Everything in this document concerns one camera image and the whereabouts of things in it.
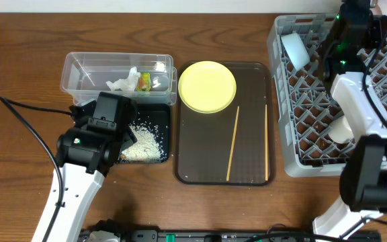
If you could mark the rice pile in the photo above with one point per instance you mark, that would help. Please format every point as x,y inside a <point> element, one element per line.
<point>145,150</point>

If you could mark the yellow plate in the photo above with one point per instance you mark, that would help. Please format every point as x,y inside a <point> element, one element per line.
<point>207,87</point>

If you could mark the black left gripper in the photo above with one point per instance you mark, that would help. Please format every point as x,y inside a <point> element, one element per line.
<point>126,135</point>

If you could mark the black waste tray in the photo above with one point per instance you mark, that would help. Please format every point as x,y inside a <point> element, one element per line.
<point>157,118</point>

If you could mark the white tissue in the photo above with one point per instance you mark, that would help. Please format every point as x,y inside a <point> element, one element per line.
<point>127,84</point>

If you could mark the left wooden chopstick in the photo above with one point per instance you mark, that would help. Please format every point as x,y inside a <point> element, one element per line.
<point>234,135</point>

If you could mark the clear plastic waste bin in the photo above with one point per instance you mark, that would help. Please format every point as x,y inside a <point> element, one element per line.
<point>84,75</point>

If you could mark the yellow green wrapper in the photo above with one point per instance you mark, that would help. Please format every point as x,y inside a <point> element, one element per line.
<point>144,82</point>

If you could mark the white green cup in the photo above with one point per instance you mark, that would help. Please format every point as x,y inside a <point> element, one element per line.
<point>340,131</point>

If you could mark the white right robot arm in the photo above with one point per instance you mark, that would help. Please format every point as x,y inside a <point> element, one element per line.
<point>363,181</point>

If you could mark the white bowl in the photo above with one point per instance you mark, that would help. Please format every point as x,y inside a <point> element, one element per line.
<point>378,7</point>

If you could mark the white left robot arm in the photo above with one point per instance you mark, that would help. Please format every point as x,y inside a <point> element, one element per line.
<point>84,155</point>

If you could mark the brown serving tray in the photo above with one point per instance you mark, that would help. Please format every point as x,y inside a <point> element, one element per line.
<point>202,142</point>

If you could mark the grey dishwasher rack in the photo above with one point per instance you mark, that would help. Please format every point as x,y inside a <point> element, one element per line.
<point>305,109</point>

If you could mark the light blue bowl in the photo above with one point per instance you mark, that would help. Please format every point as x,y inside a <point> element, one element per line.
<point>296,50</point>

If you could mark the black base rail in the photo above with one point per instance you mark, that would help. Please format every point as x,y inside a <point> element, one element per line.
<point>110,230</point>

